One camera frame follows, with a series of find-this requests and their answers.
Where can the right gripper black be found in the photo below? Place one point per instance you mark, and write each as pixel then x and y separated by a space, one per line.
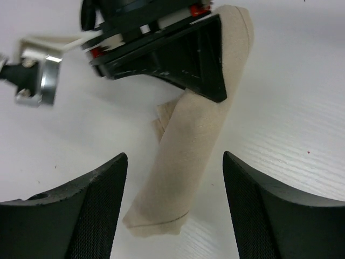
pixel 179 42

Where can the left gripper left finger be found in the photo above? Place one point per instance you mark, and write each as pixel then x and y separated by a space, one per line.
pixel 75 220

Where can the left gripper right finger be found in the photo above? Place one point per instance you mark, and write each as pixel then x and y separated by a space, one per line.
pixel 274 220

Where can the beige cloth napkin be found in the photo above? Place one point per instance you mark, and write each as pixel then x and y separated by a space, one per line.
pixel 188 128

